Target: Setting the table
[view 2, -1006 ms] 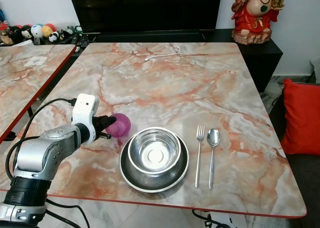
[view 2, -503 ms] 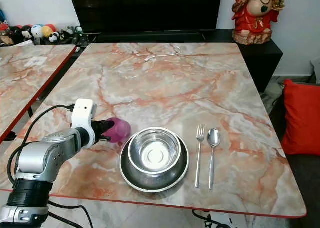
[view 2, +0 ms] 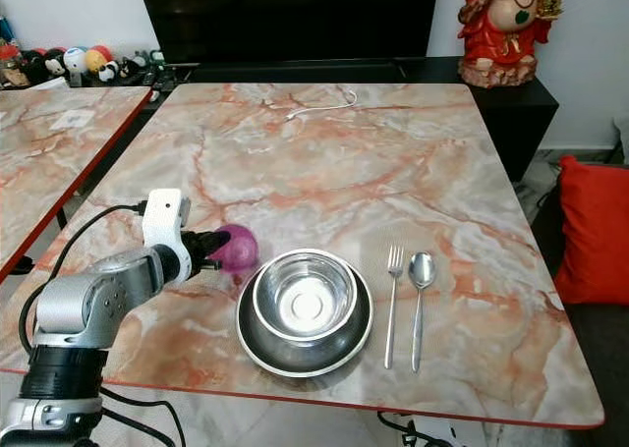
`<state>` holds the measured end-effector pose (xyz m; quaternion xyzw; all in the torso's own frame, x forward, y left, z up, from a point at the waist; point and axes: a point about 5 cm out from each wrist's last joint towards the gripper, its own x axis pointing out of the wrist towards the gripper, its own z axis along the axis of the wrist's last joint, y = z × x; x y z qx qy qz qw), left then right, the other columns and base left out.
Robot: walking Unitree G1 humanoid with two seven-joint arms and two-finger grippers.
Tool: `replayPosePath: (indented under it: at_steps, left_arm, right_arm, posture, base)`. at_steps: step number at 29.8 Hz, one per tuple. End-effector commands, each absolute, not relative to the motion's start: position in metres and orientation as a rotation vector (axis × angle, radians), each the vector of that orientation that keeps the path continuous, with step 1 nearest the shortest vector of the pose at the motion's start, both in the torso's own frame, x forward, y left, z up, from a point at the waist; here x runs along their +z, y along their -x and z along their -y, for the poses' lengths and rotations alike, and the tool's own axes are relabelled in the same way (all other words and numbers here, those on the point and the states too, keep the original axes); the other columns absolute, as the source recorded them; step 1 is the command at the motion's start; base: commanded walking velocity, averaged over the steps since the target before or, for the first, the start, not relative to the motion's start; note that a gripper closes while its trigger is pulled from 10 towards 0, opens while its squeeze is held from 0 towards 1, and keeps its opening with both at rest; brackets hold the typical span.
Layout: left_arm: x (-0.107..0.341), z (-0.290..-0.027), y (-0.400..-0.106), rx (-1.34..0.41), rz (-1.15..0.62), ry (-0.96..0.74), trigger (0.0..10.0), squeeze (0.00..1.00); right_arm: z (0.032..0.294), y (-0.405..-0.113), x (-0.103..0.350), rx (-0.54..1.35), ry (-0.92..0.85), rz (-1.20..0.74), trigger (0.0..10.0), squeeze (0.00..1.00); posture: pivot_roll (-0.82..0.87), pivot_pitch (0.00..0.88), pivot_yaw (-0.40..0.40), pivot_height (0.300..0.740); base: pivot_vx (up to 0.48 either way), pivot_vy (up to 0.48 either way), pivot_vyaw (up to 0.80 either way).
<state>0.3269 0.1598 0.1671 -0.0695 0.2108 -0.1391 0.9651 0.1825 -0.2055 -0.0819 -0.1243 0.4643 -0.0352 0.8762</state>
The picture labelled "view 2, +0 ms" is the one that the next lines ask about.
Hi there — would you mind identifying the white cable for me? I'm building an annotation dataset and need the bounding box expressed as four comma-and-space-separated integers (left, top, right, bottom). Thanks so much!
286, 88, 358, 121

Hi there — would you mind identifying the black television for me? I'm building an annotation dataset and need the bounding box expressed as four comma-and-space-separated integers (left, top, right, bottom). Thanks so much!
136, 0, 441, 65

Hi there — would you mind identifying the red cushion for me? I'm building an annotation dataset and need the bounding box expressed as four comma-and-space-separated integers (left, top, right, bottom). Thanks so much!
553, 154, 629, 306

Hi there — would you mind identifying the purple plastic cup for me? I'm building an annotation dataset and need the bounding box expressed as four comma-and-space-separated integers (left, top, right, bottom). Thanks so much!
214, 223, 261, 276

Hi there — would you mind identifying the stainless steel bowl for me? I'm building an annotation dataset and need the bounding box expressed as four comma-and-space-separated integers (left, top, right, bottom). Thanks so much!
252, 249, 359, 343

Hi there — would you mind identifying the stainless steel plate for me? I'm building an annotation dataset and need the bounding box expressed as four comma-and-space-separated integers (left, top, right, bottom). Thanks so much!
236, 258, 374, 379

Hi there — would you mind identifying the silver fork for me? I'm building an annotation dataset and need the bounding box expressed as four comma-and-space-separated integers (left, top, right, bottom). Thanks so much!
384, 245, 404, 371

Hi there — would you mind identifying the red-lidded jar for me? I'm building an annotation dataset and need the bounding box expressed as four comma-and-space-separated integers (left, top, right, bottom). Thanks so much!
0, 42, 26, 86

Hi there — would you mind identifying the white paper label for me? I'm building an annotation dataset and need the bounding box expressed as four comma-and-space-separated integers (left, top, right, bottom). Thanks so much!
52, 109, 94, 130

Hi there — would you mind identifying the yellow round toy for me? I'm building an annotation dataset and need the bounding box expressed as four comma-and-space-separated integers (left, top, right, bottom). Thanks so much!
86, 45, 115, 75

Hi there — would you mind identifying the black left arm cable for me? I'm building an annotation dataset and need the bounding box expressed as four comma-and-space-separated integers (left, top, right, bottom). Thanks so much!
20, 203, 148, 360

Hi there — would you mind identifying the silver spoon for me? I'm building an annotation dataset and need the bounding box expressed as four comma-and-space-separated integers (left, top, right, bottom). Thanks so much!
409, 251, 436, 373

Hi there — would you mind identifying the red laughing Buddha statue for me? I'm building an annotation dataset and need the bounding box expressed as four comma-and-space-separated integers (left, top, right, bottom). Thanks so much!
457, 0, 563, 88

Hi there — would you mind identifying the green mug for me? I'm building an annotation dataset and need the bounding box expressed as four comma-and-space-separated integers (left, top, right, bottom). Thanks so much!
147, 50, 170, 75

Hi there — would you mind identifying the white round toy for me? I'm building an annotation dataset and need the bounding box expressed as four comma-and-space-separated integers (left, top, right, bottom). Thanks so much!
63, 47, 87, 75

